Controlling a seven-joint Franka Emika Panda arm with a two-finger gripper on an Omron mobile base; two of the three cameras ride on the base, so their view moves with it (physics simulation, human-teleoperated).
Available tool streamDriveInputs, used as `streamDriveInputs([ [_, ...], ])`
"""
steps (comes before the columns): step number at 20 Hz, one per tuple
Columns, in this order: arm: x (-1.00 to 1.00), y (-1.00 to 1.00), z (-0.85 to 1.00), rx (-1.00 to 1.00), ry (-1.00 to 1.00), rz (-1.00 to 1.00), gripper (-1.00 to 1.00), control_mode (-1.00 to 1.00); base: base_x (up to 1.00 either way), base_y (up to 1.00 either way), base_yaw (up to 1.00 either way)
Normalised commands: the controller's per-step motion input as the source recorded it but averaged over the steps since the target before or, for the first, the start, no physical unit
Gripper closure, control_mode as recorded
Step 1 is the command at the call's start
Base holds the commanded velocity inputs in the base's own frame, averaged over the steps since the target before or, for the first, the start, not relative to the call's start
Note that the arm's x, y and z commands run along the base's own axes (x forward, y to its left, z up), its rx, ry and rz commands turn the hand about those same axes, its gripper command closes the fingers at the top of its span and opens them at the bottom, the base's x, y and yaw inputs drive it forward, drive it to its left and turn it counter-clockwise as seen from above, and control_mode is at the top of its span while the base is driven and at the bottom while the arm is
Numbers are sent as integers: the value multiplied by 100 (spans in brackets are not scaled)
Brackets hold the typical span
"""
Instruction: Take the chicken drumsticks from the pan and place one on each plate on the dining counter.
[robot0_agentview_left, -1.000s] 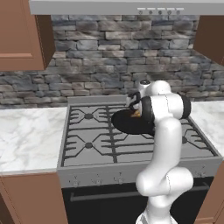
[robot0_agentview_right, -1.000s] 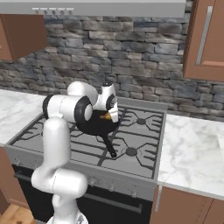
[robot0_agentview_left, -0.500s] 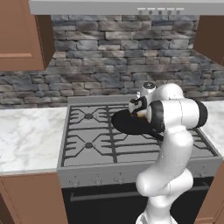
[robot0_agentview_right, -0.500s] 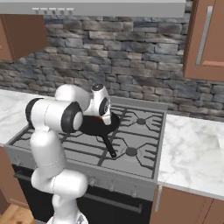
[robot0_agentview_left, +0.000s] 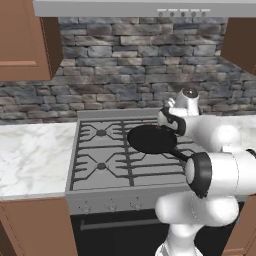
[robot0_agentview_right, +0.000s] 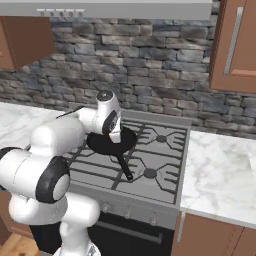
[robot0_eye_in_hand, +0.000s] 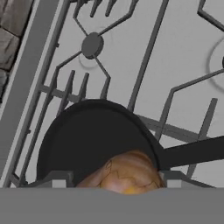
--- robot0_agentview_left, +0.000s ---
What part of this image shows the black frying pan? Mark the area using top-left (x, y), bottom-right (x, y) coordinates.
top-left (126, 124), bottom-right (191, 164)

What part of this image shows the black oven door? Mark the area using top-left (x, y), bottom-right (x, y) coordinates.
top-left (69, 201), bottom-right (245, 256)

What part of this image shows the grey gas stove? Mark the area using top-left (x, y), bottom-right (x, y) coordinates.
top-left (64, 107), bottom-right (214, 216)

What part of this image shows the grey range hood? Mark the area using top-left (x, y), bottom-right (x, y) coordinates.
top-left (32, 0), bottom-right (256, 19)

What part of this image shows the grey oven door handle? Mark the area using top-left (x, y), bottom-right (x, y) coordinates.
top-left (79, 217), bottom-right (165, 232)

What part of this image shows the brown wall cupboard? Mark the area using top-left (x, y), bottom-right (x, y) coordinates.
top-left (220, 17), bottom-right (256, 76)

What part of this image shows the brown base cupboard door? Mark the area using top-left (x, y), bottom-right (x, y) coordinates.
top-left (0, 196), bottom-right (80, 256)
top-left (221, 195), bottom-right (256, 256)

